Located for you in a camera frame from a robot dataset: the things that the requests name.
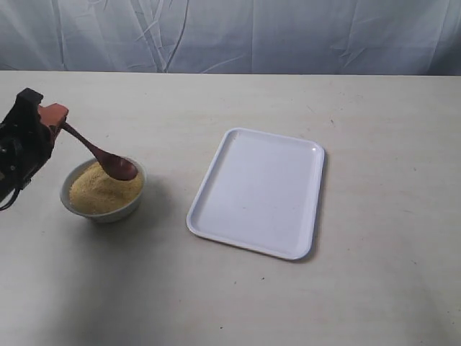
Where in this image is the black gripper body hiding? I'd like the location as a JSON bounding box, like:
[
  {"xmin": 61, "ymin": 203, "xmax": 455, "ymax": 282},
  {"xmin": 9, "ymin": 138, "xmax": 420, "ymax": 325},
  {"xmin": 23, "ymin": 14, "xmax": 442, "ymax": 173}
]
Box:
[{"xmin": 1, "ymin": 88, "xmax": 53, "ymax": 202}]

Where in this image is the dark red wooden spoon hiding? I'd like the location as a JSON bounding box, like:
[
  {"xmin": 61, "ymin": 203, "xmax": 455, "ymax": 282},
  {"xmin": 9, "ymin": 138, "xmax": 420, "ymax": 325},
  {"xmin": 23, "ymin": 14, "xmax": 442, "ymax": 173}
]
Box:
[{"xmin": 62, "ymin": 123, "xmax": 138, "ymax": 181}]

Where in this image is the yellow grainy food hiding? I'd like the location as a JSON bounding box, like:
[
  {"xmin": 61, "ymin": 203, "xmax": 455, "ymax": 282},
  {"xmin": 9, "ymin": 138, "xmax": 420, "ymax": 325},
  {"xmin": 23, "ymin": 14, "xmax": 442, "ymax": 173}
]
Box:
[{"xmin": 69, "ymin": 161, "xmax": 143, "ymax": 215}]

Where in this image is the white ceramic bowl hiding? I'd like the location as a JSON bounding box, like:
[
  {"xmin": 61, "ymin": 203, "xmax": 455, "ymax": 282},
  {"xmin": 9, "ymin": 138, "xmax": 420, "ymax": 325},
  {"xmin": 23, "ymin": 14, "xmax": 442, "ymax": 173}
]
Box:
[{"xmin": 61, "ymin": 158, "xmax": 146, "ymax": 223}]

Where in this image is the white rectangular plastic tray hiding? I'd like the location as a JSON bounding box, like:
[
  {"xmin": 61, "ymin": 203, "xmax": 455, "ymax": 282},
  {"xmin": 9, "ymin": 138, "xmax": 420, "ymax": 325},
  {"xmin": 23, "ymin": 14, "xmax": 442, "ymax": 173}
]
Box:
[{"xmin": 186, "ymin": 128, "xmax": 325, "ymax": 260}]

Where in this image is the grey wrinkled backdrop cloth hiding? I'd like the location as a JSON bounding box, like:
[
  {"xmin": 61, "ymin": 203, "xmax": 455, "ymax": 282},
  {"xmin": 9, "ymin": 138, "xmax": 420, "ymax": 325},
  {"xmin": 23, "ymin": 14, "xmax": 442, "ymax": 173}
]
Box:
[{"xmin": 1, "ymin": 1, "xmax": 460, "ymax": 76}]

